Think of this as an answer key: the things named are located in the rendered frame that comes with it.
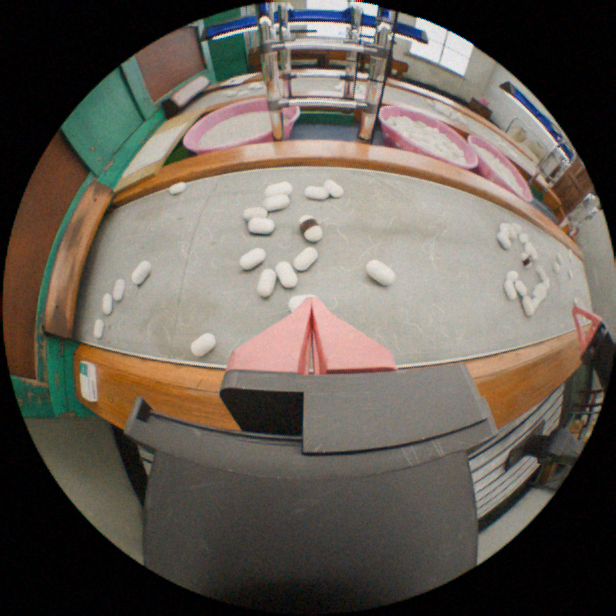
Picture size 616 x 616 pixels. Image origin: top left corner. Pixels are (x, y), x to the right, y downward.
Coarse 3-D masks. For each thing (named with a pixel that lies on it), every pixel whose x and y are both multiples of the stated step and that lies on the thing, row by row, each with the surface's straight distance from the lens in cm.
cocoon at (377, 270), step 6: (372, 264) 25; (378, 264) 25; (372, 270) 25; (378, 270) 25; (384, 270) 25; (390, 270) 26; (372, 276) 26; (378, 276) 25; (384, 276) 25; (390, 276) 25; (384, 282) 25; (390, 282) 25
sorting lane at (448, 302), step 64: (192, 192) 40; (256, 192) 34; (384, 192) 35; (448, 192) 44; (128, 256) 42; (192, 256) 32; (320, 256) 27; (384, 256) 28; (448, 256) 34; (512, 256) 48; (128, 320) 36; (192, 320) 28; (256, 320) 25; (384, 320) 26; (448, 320) 30; (512, 320) 41
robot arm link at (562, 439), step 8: (552, 432) 65; (560, 432) 63; (568, 432) 64; (552, 440) 62; (560, 440) 62; (568, 440) 63; (576, 440) 64; (544, 448) 63; (552, 448) 61; (560, 448) 62; (568, 448) 63; (576, 448) 64; (552, 456) 62; (560, 456) 62; (568, 456) 63; (576, 456) 63; (552, 464) 67; (568, 464) 66
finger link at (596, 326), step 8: (576, 312) 44; (584, 312) 43; (576, 320) 44; (592, 320) 42; (600, 320) 42; (576, 328) 44; (592, 328) 43; (600, 328) 43; (592, 336) 42; (584, 344) 42
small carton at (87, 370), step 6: (84, 366) 40; (90, 366) 40; (84, 372) 40; (90, 372) 40; (84, 378) 41; (90, 378) 40; (84, 384) 41; (90, 384) 40; (84, 390) 42; (90, 390) 40; (96, 390) 41; (84, 396) 42; (90, 396) 40; (96, 396) 41
